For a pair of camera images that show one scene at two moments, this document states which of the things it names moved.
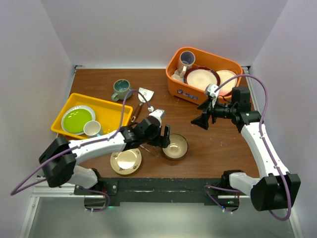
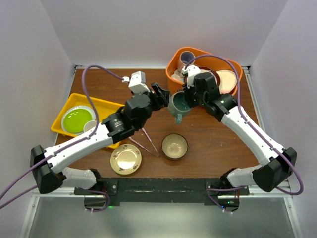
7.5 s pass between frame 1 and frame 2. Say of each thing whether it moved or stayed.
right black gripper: moved
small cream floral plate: stayed
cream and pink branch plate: stayed
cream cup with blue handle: stayed
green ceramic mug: moved
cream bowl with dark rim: stayed
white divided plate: stayed
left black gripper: moved
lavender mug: stayed
